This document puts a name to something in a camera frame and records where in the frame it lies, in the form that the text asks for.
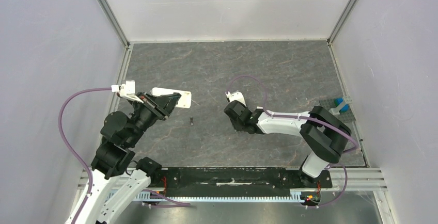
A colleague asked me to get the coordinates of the light blue toothed cable duct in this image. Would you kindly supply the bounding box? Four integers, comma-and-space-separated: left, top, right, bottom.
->
134, 191, 305, 203

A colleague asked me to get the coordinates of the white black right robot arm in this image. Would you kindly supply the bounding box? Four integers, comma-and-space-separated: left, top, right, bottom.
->
224, 100, 351, 187

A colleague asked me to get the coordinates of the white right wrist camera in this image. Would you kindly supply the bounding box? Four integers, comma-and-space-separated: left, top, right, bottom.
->
226, 91, 247, 107

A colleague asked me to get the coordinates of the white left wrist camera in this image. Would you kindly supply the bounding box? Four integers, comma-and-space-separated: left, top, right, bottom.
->
111, 80, 144, 104

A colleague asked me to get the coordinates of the grey lego baseplate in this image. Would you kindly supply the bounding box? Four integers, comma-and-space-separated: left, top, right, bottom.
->
319, 96, 356, 123

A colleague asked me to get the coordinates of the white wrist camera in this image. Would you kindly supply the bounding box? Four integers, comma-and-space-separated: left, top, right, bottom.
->
111, 80, 144, 104
226, 91, 247, 107

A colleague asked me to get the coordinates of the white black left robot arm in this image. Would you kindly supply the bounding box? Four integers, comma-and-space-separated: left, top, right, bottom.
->
66, 88, 191, 223

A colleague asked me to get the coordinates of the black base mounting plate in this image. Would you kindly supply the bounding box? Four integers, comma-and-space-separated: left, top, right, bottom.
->
150, 167, 333, 197

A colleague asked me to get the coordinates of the red and white remote control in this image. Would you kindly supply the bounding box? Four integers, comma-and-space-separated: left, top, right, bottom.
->
151, 87, 192, 109

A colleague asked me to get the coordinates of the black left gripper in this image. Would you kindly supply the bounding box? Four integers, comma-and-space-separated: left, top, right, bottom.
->
127, 90, 182, 146

